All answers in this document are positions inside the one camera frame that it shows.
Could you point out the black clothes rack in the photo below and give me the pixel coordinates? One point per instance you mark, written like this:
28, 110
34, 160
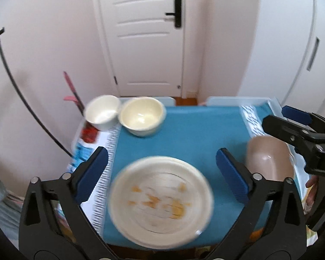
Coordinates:
13, 86

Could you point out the blue tablecloth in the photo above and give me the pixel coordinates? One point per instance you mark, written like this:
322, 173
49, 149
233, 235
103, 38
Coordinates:
200, 130

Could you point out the cream bowl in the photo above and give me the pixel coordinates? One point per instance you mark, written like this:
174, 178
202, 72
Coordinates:
142, 115

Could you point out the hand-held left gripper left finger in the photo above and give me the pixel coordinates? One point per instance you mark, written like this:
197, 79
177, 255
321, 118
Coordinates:
92, 176

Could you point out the grey striped cloth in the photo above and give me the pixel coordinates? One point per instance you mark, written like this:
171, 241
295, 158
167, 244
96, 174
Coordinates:
2, 205

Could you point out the person's right hand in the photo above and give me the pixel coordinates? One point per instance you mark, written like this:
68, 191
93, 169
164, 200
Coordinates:
311, 192

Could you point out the white wardrobe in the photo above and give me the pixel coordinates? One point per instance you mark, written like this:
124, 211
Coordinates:
287, 46

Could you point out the white bowl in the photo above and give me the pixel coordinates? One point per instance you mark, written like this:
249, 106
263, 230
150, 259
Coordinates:
101, 112

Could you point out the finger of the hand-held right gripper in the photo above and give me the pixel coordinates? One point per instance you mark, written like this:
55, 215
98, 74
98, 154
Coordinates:
284, 128
295, 113

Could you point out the beige square bowl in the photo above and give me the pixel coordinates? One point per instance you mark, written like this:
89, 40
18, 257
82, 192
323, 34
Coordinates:
268, 157

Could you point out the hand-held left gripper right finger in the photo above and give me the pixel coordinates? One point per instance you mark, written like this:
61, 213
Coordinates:
233, 178

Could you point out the white door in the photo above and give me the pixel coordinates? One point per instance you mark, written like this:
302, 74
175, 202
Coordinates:
143, 54

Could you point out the duck print plate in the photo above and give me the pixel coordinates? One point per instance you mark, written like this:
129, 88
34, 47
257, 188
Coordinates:
159, 203

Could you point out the printed plastic sheet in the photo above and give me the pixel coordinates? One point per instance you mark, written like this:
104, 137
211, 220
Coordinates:
108, 151

